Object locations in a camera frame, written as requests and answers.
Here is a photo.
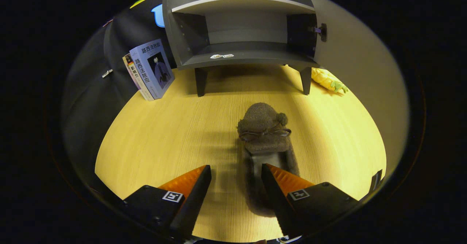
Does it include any grey shoe cabinet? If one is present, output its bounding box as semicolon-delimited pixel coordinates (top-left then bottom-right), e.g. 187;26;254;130
162;0;321;97

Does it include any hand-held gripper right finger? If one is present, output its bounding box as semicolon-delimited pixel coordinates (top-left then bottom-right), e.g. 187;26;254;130
261;163;360;237

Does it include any brown fuzzy shoe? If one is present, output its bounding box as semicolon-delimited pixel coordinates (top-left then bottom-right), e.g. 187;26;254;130
236;102;300;215

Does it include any blue cover book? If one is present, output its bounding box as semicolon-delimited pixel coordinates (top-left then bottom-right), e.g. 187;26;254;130
129;39;175;100

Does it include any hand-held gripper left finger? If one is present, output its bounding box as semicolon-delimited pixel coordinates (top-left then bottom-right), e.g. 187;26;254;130
122;164;212;239

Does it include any black door handle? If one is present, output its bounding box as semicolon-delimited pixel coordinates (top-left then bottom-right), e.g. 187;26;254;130
370;169;383;191

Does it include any yellow plush toy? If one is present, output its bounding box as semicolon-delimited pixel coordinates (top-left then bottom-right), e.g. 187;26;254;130
311;67;349;94

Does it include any black backdrop cloth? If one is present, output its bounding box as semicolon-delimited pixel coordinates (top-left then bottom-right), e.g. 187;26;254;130
62;0;172;186

